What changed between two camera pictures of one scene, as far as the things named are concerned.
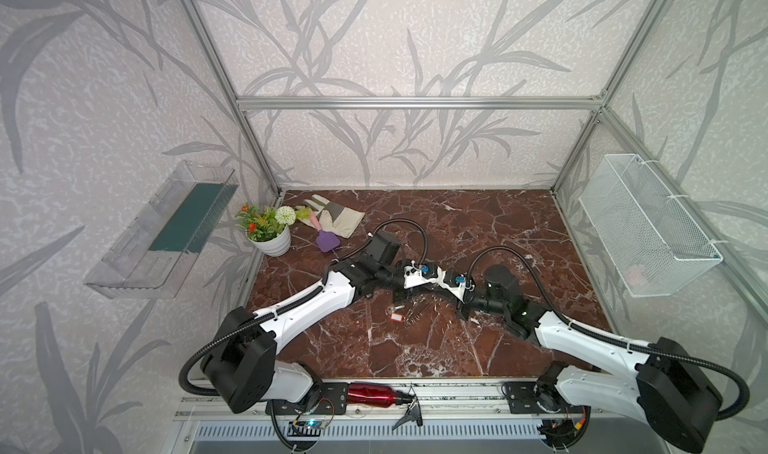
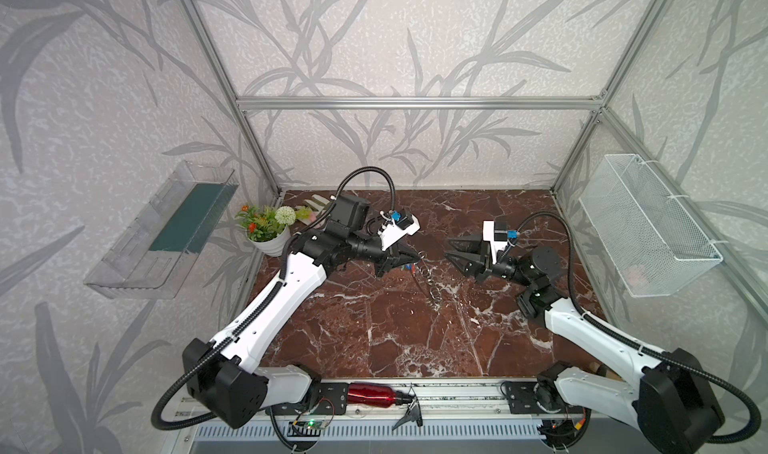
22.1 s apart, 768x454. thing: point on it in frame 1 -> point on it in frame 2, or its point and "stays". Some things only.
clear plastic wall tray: (155, 256) stays
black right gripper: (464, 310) -> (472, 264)
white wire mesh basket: (654, 243) stays
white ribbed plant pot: (276, 246) stays
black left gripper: (399, 280) -> (387, 256)
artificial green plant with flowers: (265, 223) stays
